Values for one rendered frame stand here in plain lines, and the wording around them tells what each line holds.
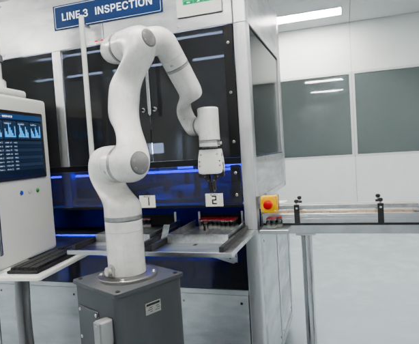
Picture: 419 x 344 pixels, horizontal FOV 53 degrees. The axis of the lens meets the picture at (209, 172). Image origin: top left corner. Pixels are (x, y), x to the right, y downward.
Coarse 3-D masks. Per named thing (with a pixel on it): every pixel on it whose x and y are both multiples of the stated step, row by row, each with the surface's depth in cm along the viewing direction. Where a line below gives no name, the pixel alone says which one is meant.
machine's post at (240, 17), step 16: (240, 0) 181; (240, 16) 181; (240, 32) 182; (240, 48) 182; (240, 64) 183; (240, 80) 183; (240, 96) 184; (240, 112) 184; (240, 128) 185; (240, 144) 185; (256, 160) 189; (256, 176) 187; (256, 192) 186; (256, 208) 185; (256, 224) 186; (256, 240) 186; (256, 256) 187; (256, 272) 187; (256, 288) 188; (256, 304) 188; (256, 320) 189; (256, 336) 189
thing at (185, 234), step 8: (192, 224) 199; (240, 224) 183; (176, 232) 179; (184, 232) 188; (192, 232) 189; (200, 232) 188; (208, 232) 186; (216, 232) 185; (224, 232) 184; (232, 232) 169; (168, 240) 171; (176, 240) 170; (184, 240) 169; (192, 240) 167; (200, 240) 166; (208, 240) 165; (216, 240) 164; (224, 240) 163
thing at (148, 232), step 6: (144, 228) 207; (150, 228) 206; (156, 228) 205; (162, 228) 186; (96, 234) 181; (102, 234) 180; (144, 234) 174; (150, 234) 174; (156, 234) 180; (96, 240) 181; (102, 240) 180; (144, 240) 174
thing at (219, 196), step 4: (208, 196) 191; (216, 196) 190; (220, 196) 190; (208, 200) 192; (216, 200) 190; (220, 200) 190; (208, 204) 192; (212, 204) 191; (216, 204) 191; (220, 204) 190
